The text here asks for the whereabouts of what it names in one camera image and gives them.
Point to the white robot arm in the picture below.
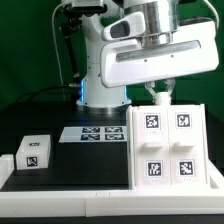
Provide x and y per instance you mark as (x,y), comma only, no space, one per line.
(162,22)

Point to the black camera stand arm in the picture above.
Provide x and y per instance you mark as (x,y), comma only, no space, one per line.
(67,29)

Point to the small white box part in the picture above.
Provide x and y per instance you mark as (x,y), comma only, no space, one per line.
(33,152)

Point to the white cabinet body box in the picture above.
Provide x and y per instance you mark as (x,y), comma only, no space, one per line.
(164,102)

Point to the white door panel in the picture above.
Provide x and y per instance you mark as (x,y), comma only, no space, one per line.
(151,150)

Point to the white U-shaped frame fence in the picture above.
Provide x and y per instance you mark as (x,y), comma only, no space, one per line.
(111,202)

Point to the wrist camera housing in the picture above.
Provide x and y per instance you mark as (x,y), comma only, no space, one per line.
(130,26)

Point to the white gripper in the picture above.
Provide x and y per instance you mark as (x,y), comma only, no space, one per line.
(192,51)

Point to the white marker base plate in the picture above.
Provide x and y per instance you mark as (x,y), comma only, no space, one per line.
(93,134)

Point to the small white door part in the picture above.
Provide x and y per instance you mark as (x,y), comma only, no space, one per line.
(186,138)

